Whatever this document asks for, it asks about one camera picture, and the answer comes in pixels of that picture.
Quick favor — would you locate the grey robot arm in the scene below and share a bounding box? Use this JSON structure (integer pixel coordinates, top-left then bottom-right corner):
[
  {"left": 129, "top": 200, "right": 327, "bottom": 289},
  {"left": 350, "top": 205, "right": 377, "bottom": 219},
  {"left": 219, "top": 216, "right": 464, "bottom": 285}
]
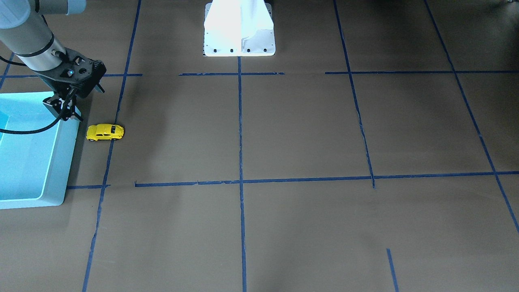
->
[{"left": 0, "top": 0, "right": 106, "bottom": 120}]

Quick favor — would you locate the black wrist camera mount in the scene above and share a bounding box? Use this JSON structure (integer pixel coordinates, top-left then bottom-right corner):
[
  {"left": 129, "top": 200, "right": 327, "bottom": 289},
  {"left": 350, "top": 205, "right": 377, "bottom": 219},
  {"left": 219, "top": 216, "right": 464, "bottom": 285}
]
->
[{"left": 36, "top": 48, "right": 106, "bottom": 99}]

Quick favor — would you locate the yellow beetle toy car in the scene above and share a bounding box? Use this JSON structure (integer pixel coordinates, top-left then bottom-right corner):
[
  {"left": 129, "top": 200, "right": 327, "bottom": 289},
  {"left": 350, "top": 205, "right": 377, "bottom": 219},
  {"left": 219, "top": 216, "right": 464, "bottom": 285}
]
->
[{"left": 86, "top": 123, "right": 125, "bottom": 141}]

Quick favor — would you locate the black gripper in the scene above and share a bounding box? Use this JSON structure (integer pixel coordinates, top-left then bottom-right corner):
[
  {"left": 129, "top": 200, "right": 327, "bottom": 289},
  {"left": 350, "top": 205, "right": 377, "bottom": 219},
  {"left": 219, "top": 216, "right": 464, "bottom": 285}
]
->
[{"left": 43, "top": 81, "right": 105, "bottom": 122}]

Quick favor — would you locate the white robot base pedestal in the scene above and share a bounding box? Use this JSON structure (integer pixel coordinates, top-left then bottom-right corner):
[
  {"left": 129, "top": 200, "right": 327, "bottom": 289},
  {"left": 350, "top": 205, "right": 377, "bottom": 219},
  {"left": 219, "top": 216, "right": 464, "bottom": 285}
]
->
[{"left": 203, "top": 0, "right": 276, "bottom": 57}]

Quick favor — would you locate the black braided cable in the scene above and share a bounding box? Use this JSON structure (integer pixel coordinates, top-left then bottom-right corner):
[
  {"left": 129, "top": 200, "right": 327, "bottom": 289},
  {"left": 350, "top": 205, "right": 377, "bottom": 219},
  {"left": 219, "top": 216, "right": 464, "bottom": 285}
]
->
[{"left": 0, "top": 55, "right": 79, "bottom": 135}]

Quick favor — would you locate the light blue plastic bin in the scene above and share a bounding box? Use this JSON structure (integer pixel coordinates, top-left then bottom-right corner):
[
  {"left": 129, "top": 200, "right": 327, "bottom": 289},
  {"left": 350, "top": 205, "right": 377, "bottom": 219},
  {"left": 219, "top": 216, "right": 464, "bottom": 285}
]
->
[{"left": 0, "top": 91, "right": 79, "bottom": 209}]

